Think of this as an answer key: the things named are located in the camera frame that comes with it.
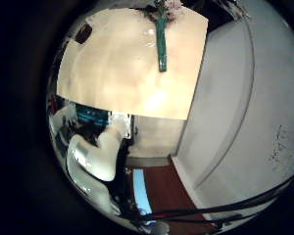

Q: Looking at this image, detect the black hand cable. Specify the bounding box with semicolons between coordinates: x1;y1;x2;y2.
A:
133;174;294;221
166;209;275;229

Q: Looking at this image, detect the teal blue rack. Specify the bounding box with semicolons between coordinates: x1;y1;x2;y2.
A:
75;105;110;126

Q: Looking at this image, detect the bouquet with green stem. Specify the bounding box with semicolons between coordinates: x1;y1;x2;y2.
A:
143;0;184;73

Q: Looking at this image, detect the white whiteboard panel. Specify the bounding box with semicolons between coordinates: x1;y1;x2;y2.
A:
171;0;294;226

